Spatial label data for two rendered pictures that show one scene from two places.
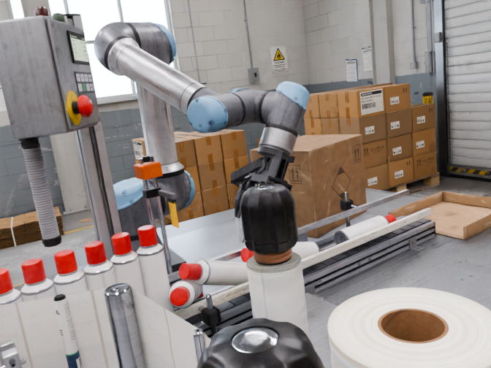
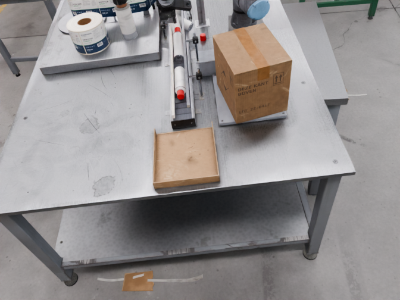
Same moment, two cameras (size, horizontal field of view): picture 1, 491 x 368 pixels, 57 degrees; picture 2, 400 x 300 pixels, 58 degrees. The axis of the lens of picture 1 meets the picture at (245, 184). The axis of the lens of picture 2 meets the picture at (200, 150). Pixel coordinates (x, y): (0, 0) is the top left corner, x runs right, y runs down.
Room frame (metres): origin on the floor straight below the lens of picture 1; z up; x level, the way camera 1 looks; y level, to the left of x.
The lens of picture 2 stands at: (2.03, -1.40, 1.99)
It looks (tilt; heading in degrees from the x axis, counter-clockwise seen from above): 49 degrees down; 126
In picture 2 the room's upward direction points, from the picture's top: 9 degrees counter-clockwise
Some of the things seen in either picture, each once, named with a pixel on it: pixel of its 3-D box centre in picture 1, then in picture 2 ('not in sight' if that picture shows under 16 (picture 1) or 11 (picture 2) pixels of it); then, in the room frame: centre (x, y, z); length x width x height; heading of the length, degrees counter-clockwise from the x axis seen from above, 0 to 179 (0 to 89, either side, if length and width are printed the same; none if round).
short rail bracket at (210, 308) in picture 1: (212, 322); (163, 28); (0.81, 0.10, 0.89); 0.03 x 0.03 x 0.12; 33
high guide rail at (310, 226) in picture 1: (266, 242); (184, 37); (1.04, -0.03, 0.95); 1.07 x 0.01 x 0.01; 123
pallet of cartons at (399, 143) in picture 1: (370, 140); not in sight; (4.90, -1.40, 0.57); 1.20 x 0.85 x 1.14; 119
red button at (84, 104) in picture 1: (82, 106); not in sight; (0.81, 0.26, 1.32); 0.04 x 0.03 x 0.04; 178
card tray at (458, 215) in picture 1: (451, 212); (184, 153); (1.39, -0.64, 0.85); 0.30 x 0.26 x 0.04; 123
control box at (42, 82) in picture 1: (51, 79); not in sight; (0.86, 0.33, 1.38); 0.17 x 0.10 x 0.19; 178
